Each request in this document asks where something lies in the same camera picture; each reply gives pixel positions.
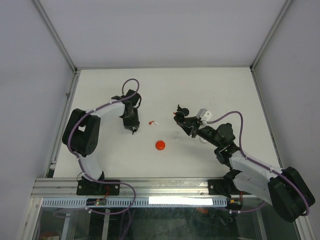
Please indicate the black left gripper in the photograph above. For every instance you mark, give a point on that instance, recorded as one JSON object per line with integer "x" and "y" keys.
{"x": 135, "y": 123}

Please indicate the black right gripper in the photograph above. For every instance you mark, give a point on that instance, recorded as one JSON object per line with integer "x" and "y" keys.
{"x": 193, "y": 129}

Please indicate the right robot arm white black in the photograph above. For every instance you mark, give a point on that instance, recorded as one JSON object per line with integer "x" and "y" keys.
{"x": 283, "y": 188}

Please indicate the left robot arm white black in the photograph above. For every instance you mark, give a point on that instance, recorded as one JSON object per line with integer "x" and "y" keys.
{"x": 81, "y": 134}

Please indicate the black earbud with case lid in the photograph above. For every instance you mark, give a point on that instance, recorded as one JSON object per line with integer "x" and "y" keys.
{"x": 184, "y": 110}

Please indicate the white round charging case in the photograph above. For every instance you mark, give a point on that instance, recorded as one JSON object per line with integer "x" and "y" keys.
{"x": 203, "y": 141}

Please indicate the red round charging case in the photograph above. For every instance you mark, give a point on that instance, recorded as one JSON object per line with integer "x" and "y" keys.
{"x": 160, "y": 145}

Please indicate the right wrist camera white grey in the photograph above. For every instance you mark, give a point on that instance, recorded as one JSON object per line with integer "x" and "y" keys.
{"x": 204, "y": 116}

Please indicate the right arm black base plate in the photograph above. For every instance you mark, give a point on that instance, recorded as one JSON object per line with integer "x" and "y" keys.
{"x": 221, "y": 186}

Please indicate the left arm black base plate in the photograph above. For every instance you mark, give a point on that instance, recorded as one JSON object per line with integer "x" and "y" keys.
{"x": 86, "y": 187}

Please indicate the aluminium mounting rail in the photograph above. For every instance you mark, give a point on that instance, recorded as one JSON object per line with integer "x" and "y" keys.
{"x": 143, "y": 187}

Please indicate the white slotted cable duct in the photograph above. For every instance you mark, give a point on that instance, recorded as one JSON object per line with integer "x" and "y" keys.
{"x": 139, "y": 202}

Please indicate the aluminium frame post left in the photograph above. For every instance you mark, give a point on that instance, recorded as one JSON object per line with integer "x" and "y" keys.
{"x": 54, "y": 34}

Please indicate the aluminium frame post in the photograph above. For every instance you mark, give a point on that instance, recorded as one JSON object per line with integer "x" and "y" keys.
{"x": 272, "y": 31}
{"x": 54, "y": 34}

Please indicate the aluminium frame post right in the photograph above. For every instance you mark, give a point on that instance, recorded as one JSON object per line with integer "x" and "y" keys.
{"x": 272, "y": 31}

